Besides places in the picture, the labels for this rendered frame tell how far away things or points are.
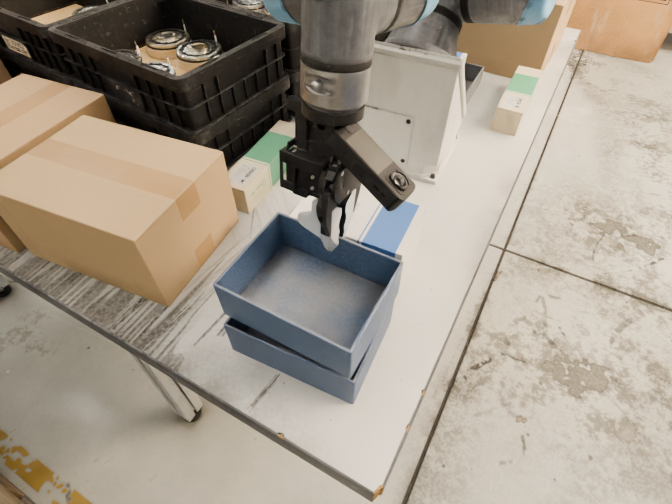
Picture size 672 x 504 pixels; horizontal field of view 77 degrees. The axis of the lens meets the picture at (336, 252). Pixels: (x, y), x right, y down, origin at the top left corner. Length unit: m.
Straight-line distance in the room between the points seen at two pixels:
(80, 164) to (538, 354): 1.39
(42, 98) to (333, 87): 0.70
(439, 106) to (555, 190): 1.44
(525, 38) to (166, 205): 1.03
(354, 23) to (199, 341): 0.49
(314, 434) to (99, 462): 0.96
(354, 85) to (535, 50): 0.94
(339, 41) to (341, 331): 0.35
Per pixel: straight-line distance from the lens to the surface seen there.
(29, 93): 1.07
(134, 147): 0.80
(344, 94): 0.46
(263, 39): 0.95
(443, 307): 0.71
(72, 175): 0.79
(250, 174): 0.85
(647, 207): 2.34
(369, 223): 0.69
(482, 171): 0.99
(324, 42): 0.44
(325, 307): 0.59
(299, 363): 0.58
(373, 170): 0.48
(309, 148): 0.52
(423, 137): 0.88
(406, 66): 0.83
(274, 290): 0.62
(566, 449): 1.48
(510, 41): 1.36
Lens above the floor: 1.28
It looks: 49 degrees down
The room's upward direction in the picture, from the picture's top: straight up
